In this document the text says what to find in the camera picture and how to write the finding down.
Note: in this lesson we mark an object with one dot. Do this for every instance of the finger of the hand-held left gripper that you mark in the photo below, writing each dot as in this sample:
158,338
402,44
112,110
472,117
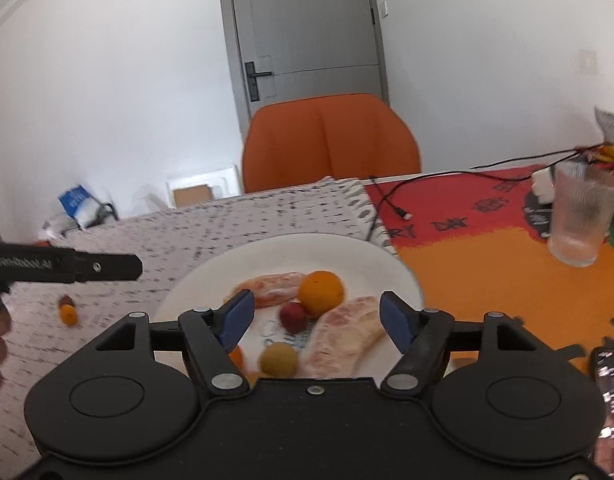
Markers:
114,267

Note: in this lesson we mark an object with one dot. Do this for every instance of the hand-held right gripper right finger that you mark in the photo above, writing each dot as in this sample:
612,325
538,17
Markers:
399,322

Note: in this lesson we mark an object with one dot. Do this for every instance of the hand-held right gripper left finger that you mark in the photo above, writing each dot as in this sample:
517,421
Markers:
237,320

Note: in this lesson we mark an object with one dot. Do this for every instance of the white round plate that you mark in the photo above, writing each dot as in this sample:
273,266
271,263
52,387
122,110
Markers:
212,280

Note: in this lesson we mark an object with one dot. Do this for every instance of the pinkish peeled pomelo piece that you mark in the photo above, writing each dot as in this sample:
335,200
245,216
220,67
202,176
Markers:
272,287

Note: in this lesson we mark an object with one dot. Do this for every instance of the dark red jujube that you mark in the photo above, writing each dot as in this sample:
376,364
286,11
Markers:
65,302

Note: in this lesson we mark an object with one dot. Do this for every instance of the red round fruit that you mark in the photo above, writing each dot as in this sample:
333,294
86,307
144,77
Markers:
293,316

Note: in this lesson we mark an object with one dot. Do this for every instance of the pale peeled pomelo piece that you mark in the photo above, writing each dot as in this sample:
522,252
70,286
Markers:
344,340

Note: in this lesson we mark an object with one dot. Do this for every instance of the small orange kumquat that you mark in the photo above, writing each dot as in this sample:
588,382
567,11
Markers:
68,316

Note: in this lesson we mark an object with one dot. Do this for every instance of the small yellow round fruit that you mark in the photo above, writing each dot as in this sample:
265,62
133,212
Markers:
278,360

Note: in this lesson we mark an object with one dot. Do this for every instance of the black metal rack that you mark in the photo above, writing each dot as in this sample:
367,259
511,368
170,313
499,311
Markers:
106,210

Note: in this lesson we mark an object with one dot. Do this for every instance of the blue white plastic bag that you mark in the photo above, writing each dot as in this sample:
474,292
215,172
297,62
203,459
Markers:
77,205

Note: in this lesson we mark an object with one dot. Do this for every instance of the orange red printed mat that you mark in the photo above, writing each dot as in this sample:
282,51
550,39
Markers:
462,280

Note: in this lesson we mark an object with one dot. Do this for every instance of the white black patterned tablecloth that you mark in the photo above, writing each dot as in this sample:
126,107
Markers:
187,230

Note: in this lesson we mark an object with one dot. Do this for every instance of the round orange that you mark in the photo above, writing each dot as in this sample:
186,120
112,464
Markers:
321,292

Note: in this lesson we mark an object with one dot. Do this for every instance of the cardboard piece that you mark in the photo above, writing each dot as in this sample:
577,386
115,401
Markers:
192,196

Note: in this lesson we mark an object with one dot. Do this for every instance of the white framed panel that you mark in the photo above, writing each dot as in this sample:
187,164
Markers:
202,175

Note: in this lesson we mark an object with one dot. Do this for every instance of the orange chair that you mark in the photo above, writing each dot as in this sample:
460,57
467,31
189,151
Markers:
332,145

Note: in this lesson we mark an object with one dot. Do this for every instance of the white charger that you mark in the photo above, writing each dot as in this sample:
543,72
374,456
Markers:
542,185

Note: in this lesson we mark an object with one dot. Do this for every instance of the ribbed clear glass cup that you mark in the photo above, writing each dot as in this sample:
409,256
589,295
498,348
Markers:
579,215

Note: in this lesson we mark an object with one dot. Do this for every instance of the black smartphone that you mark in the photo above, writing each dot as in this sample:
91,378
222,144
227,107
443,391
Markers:
609,400

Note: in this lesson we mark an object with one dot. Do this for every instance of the colorful snack packet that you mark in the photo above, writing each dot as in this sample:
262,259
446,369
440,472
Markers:
607,155

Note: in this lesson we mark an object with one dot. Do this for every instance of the white paper sheet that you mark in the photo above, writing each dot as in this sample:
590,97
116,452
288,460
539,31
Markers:
612,125

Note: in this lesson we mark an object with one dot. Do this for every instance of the grey door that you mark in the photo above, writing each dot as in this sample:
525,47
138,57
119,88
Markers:
307,20

